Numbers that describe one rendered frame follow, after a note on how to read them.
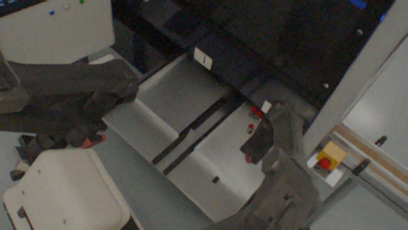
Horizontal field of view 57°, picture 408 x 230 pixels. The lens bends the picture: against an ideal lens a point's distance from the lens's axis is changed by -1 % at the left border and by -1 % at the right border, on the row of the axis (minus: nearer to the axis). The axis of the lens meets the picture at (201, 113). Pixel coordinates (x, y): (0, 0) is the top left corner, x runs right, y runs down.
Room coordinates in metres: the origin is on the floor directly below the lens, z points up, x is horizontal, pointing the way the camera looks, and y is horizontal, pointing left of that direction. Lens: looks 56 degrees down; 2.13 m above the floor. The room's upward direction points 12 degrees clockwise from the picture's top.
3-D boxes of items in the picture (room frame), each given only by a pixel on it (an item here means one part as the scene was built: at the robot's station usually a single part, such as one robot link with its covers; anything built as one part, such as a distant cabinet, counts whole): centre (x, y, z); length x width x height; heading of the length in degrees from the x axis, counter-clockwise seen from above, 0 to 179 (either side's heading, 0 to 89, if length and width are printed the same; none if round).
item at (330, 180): (0.73, -0.51, 0.87); 0.14 x 0.13 x 0.02; 148
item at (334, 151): (0.70, -0.48, 1.00); 0.08 x 0.07 x 0.07; 148
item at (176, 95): (0.91, 0.09, 0.90); 0.34 x 0.26 x 0.04; 148
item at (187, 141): (0.65, 0.05, 0.91); 0.14 x 0.03 x 0.06; 147
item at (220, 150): (0.73, -0.20, 0.90); 0.34 x 0.26 x 0.04; 148
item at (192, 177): (0.76, -0.02, 0.87); 0.70 x 0.48 x 0.02; 58
